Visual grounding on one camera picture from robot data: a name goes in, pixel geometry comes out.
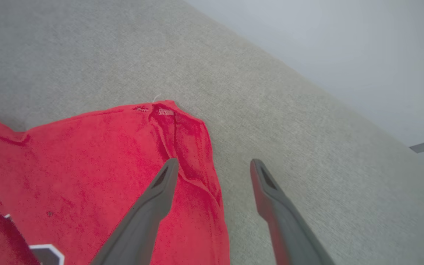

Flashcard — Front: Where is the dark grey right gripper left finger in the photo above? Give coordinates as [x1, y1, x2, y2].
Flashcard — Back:
[89, 158, 179, 265]

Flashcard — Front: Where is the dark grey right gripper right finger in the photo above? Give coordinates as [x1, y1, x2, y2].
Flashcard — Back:
[251, 159, 336, 265]

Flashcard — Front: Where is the red basketball jersey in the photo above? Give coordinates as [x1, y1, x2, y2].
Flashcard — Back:
[0, 100, 231, 265]

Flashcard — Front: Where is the grey fabric sofa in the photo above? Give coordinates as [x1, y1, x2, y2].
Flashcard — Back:
[0, 0, 424, 265]

